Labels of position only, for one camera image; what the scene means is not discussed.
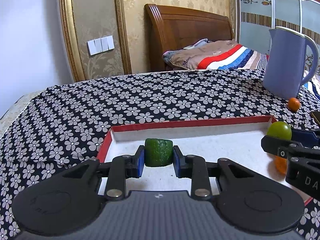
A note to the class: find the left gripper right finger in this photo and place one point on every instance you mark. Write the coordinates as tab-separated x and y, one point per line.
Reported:
195	168

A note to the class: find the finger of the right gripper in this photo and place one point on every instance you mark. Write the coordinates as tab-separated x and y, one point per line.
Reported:
289	149
306	138

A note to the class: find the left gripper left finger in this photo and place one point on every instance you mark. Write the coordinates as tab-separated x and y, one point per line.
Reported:
120	169

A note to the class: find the large orange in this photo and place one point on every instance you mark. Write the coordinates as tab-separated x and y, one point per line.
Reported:
281	165

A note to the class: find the green lime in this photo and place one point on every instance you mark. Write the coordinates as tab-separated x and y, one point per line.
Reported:
280	130

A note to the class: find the green cucumber piece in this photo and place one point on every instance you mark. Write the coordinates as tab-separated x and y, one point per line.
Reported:
158	152

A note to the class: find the small mandarin orange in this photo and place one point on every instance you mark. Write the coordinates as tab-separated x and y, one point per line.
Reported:
293	104

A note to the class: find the red shallow cardboard box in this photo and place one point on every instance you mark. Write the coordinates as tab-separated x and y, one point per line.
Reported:
237	139

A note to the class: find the blue electric kettle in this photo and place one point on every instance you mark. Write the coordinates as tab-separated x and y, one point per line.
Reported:
284	74

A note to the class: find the floral black white tablecloth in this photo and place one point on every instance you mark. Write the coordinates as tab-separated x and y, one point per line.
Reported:
65	125

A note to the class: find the striped folded blanket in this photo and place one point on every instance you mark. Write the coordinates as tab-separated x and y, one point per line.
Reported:
223	55

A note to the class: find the wooden bed headboard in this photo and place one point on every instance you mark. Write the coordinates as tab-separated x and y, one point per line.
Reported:
173	28

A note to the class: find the wardrobe with floral doors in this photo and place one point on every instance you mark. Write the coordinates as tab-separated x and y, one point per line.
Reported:
254	19

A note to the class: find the white wall switch panel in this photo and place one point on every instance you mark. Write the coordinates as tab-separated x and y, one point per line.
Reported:
100	45

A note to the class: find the golden wall frame moulding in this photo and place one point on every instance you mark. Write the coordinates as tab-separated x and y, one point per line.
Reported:
85	20

